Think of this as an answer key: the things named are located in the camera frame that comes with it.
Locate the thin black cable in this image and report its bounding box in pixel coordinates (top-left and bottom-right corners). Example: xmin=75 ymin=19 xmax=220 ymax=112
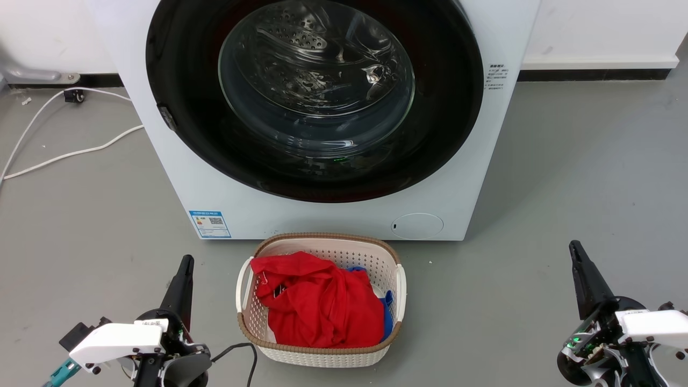
xmin=211 ymin=343 xmax=259 ymax=387

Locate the black round glass washer door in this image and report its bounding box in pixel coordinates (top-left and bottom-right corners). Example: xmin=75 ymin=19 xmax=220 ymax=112
xmin=145 ymin=0 xmax=484 ymax=204

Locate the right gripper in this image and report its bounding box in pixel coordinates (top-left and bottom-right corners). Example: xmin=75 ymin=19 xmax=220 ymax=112
xmin=557 ymin=240 xmax=688 ymax=387

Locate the grey pipe bracket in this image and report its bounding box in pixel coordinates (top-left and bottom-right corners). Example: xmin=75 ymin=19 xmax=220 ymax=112
xmin=0 ymin=51 xmax=81 ymax=85

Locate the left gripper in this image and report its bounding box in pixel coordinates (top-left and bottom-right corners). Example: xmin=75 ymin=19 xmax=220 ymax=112
xmin=132 ymin=255 xmax=211 ymax=387

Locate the red garment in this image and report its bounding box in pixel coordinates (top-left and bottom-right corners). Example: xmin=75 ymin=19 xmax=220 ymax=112
xmin=250 ymin=251 xmax=385 ymax=349

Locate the white front-load washing machine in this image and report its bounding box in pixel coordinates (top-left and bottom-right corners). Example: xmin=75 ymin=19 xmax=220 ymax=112
xmin=86 ymin=0 xmax=541 ymax=241

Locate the round white filter cover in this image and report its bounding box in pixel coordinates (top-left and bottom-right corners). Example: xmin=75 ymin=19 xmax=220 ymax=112
xmin=391 ymin=213 xmax=445 ymax=240

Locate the white laundry basket brown rim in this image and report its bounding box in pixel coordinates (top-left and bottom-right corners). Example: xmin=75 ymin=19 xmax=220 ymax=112
xmin=235 ymin=232 xmax=407 ymax=368

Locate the blue energy label sticker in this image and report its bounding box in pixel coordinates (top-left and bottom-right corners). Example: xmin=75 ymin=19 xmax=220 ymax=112
xmin=189 ymin=210 xmax=232 ymax=239

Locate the blue garment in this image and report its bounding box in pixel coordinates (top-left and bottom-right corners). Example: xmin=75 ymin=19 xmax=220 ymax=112
xmin=347 ymin=266 xmax=394 ymax=342

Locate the steel perforated washer drum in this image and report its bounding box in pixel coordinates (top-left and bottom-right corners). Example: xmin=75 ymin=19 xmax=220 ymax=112
xmin=219 ymin=0 xmax=415 ymax=116

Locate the white power cable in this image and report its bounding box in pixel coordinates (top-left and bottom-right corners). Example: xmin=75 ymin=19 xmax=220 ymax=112
xmin=0 ymin=87 xmax=145 ymax=186

